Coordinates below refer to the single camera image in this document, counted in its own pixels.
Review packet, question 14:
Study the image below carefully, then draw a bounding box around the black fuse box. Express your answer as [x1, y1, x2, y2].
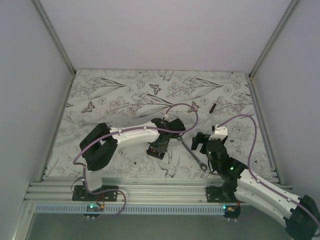
[146, 145, 166, 160]

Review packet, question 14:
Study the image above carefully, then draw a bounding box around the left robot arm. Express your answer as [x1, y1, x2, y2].
[79, 118, 186, 201]

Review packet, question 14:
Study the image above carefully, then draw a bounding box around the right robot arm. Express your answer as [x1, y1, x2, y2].
[191, 132, 320, 240]

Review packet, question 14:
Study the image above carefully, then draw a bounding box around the silver ratchet wrench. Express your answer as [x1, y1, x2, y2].
[177, 136, 208, 171]

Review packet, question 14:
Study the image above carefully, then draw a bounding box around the floral patterned mat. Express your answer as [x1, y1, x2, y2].
[45, 70, 277, 179]

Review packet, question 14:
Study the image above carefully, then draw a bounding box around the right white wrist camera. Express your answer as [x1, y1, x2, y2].
[209, 125, 228, 140]

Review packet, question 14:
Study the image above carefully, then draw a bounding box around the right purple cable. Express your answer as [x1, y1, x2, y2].
[215, 114, 320, 222]

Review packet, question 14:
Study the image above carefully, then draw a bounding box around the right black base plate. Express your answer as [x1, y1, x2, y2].
[205, 183, 239, 204]

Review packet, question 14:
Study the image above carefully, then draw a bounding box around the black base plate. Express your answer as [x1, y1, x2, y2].
[205, 183, 239, 204]
[72, 185, 119, 202]

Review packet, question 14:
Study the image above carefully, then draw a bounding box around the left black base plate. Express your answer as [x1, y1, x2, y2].
[72, 185, 119, 202]

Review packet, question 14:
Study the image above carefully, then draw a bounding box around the aluminium rail frame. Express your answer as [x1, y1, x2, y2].
[24, 178, 223, 205]

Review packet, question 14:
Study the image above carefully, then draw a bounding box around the grey slotted cable duct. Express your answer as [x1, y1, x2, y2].
[34, 203, 227, 216]

